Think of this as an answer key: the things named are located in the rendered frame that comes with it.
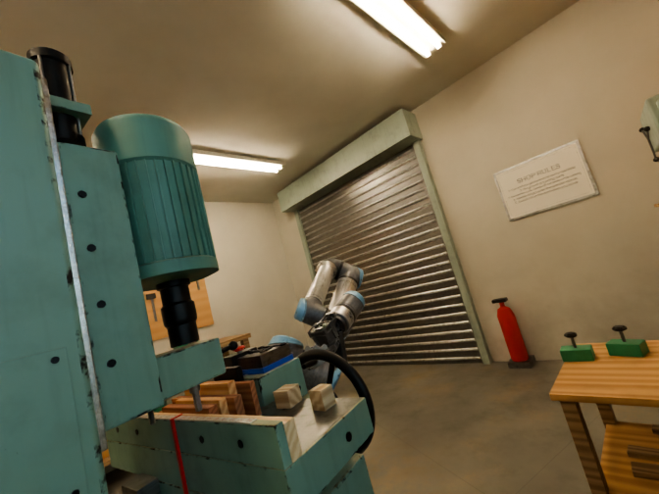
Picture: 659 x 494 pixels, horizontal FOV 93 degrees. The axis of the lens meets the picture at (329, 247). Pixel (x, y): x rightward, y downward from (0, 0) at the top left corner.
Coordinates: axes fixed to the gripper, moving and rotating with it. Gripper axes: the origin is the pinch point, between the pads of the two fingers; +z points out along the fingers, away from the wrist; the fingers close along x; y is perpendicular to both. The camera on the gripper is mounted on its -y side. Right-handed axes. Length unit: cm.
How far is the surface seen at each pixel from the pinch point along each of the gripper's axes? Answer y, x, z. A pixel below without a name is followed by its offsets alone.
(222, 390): 19.3, 6.1, 28.9
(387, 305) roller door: -114, -111, -247
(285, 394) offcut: 14.3, 18.4, 24.9
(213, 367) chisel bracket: 26.2, 11.2, 30.4
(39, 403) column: 40, 19, 52
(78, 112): 76, 11, 26
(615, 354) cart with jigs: -67, 74, -79
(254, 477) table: 16, 27, 42
